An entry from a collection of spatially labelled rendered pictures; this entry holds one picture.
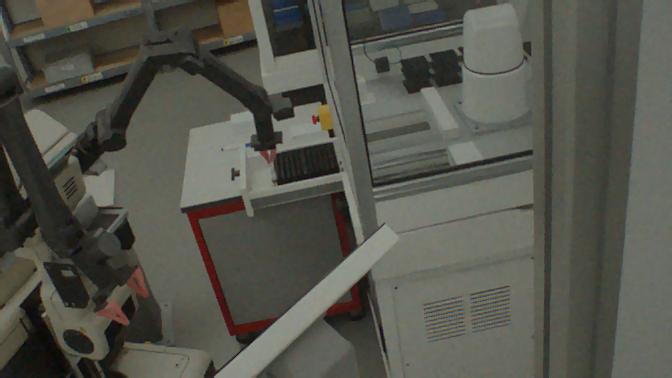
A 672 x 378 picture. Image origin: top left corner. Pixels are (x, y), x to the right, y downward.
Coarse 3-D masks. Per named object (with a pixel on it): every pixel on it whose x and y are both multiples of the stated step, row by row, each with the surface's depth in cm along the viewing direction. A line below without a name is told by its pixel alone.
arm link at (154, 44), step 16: (160, 32) 167; (176, 32) 168; (144, 48) 165; (160, 48) 165; (176, 48) 165; (192, 48) 168; (144, 64) 166; (160, 64) 167; (176, 64) 169; (128, 80) 173; (144, 80) 172; (128, 96) 176; (112, 112) 183; (128, 112) 182; (112, 128) 185; (112, 144) 189
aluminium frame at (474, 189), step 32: (320, 64) 258; (352, 64) 153; (352, 96) 156; (352, 128) 161; (352, 160) 165; (512, 160) 171; (352, 192) 190; (384, 192) 171; (416, 192) 172; (448, 192) 173; (480, 192) 174; (512, 192) 176; (416, 224) 177
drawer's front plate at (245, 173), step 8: (240, 152) 233; (240, 160) 228; (240, 168) 224; (248, 168) 232; (240, 176) 219; (248, 176) 227; (240, 184) 215; (248, 184) 222; (248, 200) 215; (248, 208) 216; (248, 216) 218
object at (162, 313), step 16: (112, 176) 270; (96, 192) 261; (112, 192) 259; (128, 256) 273; (144, 272) 297; (144, 304) 283; (160, 304) 315; (144, 320) 287; (160, 320) 303; (128, 336) 289; (144, 336) 292; (160, 336) 294
